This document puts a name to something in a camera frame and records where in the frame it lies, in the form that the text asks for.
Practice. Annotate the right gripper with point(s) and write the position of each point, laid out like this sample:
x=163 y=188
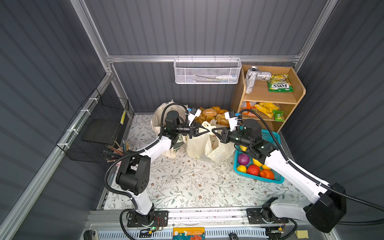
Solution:
x=224 y=137

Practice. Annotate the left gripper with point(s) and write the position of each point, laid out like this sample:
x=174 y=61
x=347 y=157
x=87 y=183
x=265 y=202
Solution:
x=197 y=132

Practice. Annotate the yellow plastic grocery bag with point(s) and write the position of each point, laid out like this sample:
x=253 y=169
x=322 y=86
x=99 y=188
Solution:
x=208 y=147

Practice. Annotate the purple onion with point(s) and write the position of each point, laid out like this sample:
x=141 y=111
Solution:
x=243 y=159

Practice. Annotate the canvas tote bag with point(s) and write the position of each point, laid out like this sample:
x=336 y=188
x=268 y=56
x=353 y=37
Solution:
x=165 y=142

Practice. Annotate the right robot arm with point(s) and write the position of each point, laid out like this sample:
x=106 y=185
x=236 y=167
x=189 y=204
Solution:
x=323 y=209

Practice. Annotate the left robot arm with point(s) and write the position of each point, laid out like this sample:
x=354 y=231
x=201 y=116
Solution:
x=134 y=172

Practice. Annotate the round sugared bread loaf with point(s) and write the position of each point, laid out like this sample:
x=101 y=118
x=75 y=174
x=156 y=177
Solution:
x=221 y=120

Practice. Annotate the yellow pear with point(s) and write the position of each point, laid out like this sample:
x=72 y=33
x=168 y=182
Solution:
x=244 y=149

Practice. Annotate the sugared bun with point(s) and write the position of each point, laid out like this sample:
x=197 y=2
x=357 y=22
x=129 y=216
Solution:
x=209 y=112

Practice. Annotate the yellow bread tray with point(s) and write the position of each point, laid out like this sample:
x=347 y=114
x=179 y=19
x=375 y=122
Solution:
x=210 y=120

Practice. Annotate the teal plastic basket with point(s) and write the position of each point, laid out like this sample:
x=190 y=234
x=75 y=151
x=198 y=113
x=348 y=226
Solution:
x=278 y=178

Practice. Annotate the yellow fruit bottom left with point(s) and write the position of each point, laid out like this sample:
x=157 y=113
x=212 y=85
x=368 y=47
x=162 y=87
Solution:
x=242 y=169

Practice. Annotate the orange snack packet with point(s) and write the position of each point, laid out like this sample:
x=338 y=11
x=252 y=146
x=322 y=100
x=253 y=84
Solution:
x=249 y=106

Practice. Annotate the yellow lemon top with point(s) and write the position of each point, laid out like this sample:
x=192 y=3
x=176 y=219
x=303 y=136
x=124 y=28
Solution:
x=257 y=163

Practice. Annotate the red tomato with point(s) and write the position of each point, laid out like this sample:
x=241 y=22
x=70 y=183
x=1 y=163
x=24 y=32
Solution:
x=253 y=170

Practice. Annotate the yellow snack packet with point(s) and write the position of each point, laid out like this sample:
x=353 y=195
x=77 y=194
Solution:
x=266 y=108

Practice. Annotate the orange pumpkin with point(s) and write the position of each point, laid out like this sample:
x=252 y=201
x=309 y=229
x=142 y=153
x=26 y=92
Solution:
x=267 y=174

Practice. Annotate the small green packet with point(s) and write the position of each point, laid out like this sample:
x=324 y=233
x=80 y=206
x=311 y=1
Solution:
x=278 y=116

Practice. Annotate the toothpaste tube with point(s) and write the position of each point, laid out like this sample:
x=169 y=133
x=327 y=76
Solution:
x=228 y=78

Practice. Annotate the wooden shelf unit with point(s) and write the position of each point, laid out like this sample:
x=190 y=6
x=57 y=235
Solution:
x=287 y=102

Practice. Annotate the tall white energy can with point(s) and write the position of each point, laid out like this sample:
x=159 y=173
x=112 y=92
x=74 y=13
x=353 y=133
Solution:
x=250 y=78

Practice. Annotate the lying white can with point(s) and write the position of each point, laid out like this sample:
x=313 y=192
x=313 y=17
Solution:
x=263 y=76

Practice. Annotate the green candy bag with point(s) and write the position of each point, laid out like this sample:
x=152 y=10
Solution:
x=280 y=84

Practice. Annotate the pink pencil cup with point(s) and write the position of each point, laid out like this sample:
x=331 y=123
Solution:
x=115 y=151

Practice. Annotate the teal orange card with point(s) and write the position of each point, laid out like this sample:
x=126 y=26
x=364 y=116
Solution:
x=189 y=233

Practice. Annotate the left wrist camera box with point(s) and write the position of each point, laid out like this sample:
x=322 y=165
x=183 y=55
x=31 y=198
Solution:
x=193 y=113

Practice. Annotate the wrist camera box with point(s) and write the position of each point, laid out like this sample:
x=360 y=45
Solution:
x=193 y=113
x=233 y=119

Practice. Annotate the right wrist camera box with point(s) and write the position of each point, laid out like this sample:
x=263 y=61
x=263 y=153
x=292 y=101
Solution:
x=233 y=119

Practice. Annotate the white wire wall basket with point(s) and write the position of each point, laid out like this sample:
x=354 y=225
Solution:
x=203 y=71

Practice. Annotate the black wire wall basket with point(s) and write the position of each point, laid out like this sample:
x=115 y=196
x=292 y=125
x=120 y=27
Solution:
x=103 y=121

